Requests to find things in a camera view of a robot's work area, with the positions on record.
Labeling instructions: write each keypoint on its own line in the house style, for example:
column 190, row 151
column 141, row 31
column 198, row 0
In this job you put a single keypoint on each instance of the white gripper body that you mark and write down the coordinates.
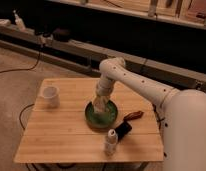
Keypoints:
column 103, row 91

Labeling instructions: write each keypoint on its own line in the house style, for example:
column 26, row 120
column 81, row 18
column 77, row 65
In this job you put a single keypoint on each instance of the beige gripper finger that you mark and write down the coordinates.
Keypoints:
column 96, row 104
column 106, row 103

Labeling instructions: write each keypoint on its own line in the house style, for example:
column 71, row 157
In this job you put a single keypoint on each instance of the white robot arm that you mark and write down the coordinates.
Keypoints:
column 184, row 132

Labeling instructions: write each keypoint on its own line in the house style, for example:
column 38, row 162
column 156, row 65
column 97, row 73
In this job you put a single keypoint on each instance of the green plate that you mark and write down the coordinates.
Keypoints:
column 101, row 121

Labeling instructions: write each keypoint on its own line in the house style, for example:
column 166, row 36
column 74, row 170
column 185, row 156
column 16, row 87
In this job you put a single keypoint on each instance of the black rectangular device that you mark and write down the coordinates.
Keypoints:
column 123, row 129

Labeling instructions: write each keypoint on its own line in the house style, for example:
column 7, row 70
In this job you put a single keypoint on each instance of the brown oblong object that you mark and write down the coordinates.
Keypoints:
column 133, row 115

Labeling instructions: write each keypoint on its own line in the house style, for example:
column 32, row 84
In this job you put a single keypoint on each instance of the white plastic bottle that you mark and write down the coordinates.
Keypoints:
column 110, row 144

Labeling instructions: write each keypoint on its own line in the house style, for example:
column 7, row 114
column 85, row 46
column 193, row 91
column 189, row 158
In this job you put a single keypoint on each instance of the wooden table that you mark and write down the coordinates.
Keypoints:
column 61, row 135

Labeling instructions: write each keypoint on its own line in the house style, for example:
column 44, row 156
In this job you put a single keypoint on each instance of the black object on ledge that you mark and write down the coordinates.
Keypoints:
column 62, row 35

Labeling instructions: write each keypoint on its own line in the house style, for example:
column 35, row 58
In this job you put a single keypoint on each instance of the white spray bottle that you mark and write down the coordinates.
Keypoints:
column 19, row 22

